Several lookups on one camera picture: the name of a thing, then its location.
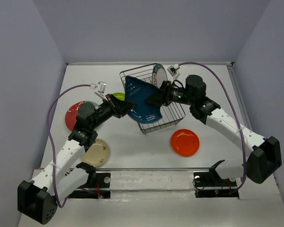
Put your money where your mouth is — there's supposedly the dark blue shell plate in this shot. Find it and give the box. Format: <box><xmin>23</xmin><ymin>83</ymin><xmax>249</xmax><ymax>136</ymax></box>
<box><xmin>124</xmin><ymin>76</ymin><xmax>162</xmax><ymax>124</ymax></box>

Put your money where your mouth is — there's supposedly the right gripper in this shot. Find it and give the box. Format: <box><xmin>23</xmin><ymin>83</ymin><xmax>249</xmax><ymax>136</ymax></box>
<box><xmin>144</xmin><ymin>80</ymin><xmax>195</xmax><ymax>107</ymax></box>

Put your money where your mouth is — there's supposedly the lime green plate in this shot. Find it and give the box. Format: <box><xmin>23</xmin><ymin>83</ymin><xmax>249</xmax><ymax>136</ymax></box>
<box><xmin>113</xmin><ymin>92</ymin><xmax>125</xmax><ymax>101</ymax></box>

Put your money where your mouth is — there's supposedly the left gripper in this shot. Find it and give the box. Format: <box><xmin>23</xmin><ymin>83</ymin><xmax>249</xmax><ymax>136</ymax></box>
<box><xmin>90</xmin><ymin>94</ymin><xmax>136</xmax><ymax>130</ymax></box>

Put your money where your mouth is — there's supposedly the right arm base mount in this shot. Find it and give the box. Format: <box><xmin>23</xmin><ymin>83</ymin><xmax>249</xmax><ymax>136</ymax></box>
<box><xmin>193</xmin><ymin>172</ymin><xmax>240</xmax><ymax>198</ymax></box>

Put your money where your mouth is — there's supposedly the wire dish rack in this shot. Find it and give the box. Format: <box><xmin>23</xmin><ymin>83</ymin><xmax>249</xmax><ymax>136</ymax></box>
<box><xmin>119</xmin><ymin>63</ymin><xmax>186</xmax><ymax>134</ymax></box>

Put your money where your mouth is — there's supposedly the beige floral plate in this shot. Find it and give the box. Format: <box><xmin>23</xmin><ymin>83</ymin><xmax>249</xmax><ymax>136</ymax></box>
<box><xmin>80</xmin><ymin>139</ymin><xmax>111</xmax><ymax>168</ymax></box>

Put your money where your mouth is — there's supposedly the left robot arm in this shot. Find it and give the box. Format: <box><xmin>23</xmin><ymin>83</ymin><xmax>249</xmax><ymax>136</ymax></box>
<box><xmin>17</xmin><ymin>94</ymin><xmax>136</xmax><ymax>225</ymax></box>

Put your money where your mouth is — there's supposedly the red and teal plate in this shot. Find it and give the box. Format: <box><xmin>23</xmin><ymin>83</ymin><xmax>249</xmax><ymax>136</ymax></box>
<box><xmin>65</xmin><ymin>101</ymin><xmax>98</xmax><ymax>131</ymax></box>

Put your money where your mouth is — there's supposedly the orange plate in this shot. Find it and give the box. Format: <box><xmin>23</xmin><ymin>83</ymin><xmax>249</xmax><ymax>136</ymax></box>
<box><xmin>170</xmin><ymin>129</ymin><xmax>200</xmax><ymax>157</ymax></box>

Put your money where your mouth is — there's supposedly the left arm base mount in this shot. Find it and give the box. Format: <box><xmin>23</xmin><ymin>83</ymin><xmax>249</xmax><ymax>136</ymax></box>
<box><xmin>68</xmin><ymin>172</ymin><xmax>111</xmax><ymax>199</ymax></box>

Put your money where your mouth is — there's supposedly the green rimmed white plate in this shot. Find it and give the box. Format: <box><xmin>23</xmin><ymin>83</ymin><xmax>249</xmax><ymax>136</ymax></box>
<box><xmin>151</xmin><ymin>63</ymin><xmax>168</xmax><ymax>87</ymax></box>

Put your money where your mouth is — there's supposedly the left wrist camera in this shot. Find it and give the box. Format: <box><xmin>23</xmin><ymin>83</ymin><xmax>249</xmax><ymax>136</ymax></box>
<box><xmin>90</xmin><ymin>81</ymin><xmax>107</xmax><ymax>100</ymax></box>

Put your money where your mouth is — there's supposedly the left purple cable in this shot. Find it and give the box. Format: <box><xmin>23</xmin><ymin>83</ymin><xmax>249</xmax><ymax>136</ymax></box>
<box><xmin>47</xmin><ymin>84</ymin><xmax>95</xmax><ymax>209</ymax></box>

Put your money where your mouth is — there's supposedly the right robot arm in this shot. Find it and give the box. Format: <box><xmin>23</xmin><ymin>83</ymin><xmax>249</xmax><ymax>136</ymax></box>
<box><xmin>145</xmin><ymin>75</ymin><xmax>282</xmax><ymax>185</ymax></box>

